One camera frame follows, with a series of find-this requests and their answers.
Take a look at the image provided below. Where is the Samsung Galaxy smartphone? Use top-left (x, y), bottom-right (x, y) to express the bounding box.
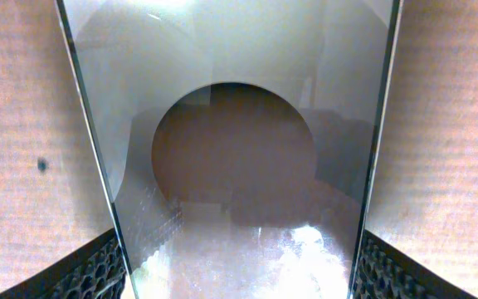
top-left (56, 0), bottom-right (402, 299)

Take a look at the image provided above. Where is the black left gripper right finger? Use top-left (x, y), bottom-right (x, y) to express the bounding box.
top-left (351, 230), bottom-right (476, 299)

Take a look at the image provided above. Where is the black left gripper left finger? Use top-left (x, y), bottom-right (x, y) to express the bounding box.
top-left (0, 228), bottom-right (126, 299)

